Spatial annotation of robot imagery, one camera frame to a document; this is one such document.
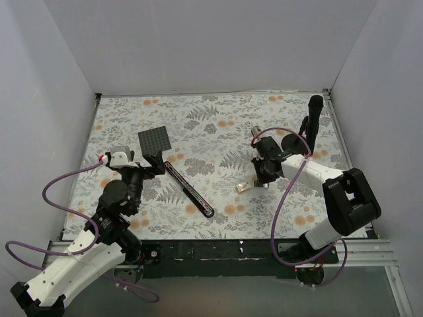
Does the white staple box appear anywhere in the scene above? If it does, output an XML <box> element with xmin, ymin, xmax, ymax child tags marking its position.
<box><xmin>235</xmin><ymin>182</ymin><xmax>252</xmax><ymax>194</ymax></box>

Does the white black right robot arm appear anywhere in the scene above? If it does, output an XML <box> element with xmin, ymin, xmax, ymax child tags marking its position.
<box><xmin>251</xmin><ymin>137</ymin><xmax>381</xmax><ymax>263</ymax></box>

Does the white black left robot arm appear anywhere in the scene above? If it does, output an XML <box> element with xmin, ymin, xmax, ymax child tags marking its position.
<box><xmin>11</xmin><ymin>147</ymin><xmax>165</xmax><ymax>316</ymax></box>

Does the dark grey studded baseplate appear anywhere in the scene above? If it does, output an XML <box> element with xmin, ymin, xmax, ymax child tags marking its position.
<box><xmin>137</xmin><ymin>126</ymin><xmax>172</xmax><ymax>157</ymax></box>

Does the black microphone on stand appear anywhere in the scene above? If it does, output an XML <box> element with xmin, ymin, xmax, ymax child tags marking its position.
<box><xmin>281</xmin><ymin>95</ymin><xmax>324</xmax><ymax>155</ymax></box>

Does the floral patterned table mat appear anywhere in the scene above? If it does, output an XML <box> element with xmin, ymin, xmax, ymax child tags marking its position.
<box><xmin>61</xmin><ymin>94</ymin><xmax>369</xmax><ymax>240</ymax></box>

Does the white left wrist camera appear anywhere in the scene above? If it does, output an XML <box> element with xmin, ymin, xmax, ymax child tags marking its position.
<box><xmin>102</xmin><ymin>146</ymin><xmax>138</xmax><ymax>169</ymax></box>

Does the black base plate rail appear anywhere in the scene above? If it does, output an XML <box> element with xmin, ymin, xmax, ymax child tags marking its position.
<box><xmin>138</xmin><ymin>240</ymin><xmax>340</xmax><ymax>277</ymax></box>

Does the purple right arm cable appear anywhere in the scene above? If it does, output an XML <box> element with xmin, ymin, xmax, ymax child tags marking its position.
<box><xmin>250</xmin><ymin>127</ymin><xmax>348</xmax><ymax>287</ymax></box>

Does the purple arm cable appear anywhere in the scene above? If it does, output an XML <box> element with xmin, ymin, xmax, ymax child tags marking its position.
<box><xmin>250</xmin><ymin>127</ymin><xmax>348</xmax><ymax>287</ymax></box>
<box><xmin>5</xmin><ymin>160</ymin><xmax>160</xmax><ymax>304</ymax></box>

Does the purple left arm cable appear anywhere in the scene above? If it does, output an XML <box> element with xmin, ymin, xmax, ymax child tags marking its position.
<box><xmin>5</xmin><ymin>160</ymin><xmax>160</xmax><ymax>304</ymax></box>

